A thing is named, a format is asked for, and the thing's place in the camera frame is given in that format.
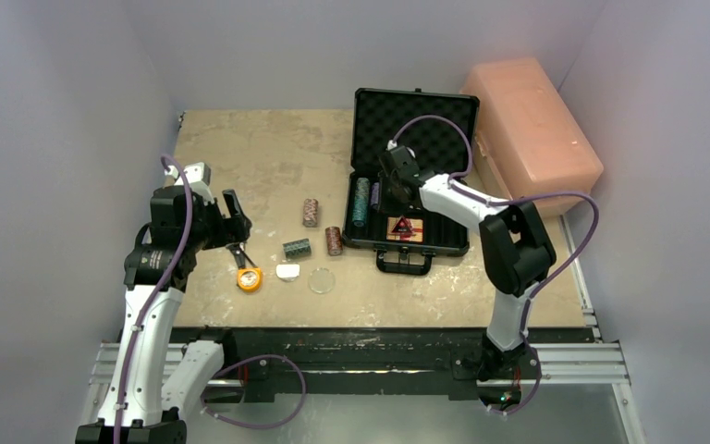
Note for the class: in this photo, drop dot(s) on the pink plastic storage box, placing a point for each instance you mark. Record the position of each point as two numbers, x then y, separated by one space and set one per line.
526 141

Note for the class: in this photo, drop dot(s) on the orange tape measure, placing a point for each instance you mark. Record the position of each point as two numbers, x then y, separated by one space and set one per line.
249 279

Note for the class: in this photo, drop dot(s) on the purple black chip stack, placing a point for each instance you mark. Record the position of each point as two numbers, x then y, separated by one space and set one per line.
375 196

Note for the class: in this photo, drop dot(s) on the clear acrylic disc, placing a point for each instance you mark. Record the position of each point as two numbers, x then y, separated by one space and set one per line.
321 280

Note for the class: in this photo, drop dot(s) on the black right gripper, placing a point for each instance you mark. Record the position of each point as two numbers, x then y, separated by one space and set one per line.
396 186

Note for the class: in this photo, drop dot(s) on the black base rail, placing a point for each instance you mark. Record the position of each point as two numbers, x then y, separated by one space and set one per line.
262 362

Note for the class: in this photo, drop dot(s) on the black poker set case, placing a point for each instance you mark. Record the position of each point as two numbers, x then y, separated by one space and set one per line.
400 139

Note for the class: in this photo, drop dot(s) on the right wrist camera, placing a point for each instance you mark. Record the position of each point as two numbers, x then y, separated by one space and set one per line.
394 145

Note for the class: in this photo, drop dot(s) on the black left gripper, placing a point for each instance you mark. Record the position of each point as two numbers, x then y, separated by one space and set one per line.
231 229

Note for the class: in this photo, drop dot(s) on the orange black chip stack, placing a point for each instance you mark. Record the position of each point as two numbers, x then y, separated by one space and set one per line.
333 241

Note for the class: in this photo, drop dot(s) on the triangular all-in button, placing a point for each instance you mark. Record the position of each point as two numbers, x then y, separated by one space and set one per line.
400 227

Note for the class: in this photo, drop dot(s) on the yellow blue chips in case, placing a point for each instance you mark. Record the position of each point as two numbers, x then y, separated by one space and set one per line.
361 199

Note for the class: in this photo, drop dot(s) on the orange blue chip stack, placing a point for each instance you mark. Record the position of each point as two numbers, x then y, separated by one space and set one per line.
310 213

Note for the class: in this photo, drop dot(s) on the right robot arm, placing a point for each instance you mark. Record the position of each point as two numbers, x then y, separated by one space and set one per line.
516 249

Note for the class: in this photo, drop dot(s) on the red card deck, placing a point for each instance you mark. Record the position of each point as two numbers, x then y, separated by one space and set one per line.
417 236

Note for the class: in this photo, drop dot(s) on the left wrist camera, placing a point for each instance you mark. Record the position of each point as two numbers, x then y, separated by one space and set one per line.
198 175

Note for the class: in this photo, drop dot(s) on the yellow blue chip stack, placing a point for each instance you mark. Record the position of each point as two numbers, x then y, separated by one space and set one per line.
297 249

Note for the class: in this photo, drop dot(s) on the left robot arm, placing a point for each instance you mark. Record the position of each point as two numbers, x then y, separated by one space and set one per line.
143 404

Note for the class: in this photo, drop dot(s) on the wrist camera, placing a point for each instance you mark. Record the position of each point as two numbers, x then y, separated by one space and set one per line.
198 175
394 145

